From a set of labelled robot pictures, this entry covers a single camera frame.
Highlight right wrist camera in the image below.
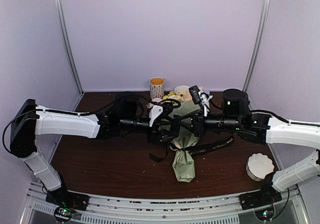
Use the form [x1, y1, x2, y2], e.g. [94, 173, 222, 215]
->
[188, 85, 213, 117]

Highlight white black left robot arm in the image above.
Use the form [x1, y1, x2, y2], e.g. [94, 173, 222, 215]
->
[4, 93, 181, 206]

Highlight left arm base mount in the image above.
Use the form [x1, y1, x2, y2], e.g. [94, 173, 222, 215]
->
[42, 181, 90, 223]

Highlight left aluminium frame post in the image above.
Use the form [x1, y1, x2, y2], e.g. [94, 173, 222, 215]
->
[54, 0, 84, 95]

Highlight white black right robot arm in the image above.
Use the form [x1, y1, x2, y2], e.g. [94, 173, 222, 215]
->
[173, 86, 320, 205]

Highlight right aluminium frame post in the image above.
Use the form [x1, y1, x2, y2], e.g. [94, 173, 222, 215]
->
[241, 0, 274, 93]

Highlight aluminium front rail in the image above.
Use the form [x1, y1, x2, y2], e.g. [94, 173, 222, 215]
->
[24, 181, 308, 224]

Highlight cream fake flower bunch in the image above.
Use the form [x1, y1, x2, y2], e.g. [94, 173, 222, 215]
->
[162, 89, 190, 102]

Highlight white scalloped bowl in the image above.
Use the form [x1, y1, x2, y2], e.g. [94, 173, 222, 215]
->
[246, 153, 275, 182]

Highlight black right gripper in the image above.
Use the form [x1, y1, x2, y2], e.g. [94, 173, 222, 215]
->
[175, 108, 242, 138]

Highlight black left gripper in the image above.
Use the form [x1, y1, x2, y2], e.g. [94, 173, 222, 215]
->
[120, 115, 179, 145]

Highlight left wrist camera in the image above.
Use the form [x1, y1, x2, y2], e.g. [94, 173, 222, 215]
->
[148, 105, 163, 127]

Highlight black printed ribbon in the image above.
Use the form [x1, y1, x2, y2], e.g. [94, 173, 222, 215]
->
[149, 135, 235, 163]

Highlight patterned cup yellow inside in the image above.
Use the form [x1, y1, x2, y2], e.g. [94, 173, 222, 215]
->
[149, 78, 165, 99]

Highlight green wrapping paper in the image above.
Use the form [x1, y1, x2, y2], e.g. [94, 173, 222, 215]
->
[169, 100, 200, 182]

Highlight aluminium frame post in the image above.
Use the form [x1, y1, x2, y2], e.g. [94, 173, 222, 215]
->
[241, 0, 274, 93]
[54, 0, 84, 95]

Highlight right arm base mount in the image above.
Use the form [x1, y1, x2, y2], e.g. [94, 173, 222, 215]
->
[239, 184, 282, 222]

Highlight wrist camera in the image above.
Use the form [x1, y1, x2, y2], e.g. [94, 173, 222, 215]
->
[188, 85, 213, 117]
[148, 105, 163, 127]

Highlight white round bowl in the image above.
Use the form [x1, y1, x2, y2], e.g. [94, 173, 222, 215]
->
[174, 85, 190, 95]

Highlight pale pink rose stem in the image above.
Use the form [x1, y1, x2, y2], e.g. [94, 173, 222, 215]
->
[146, 98, 162, 109]

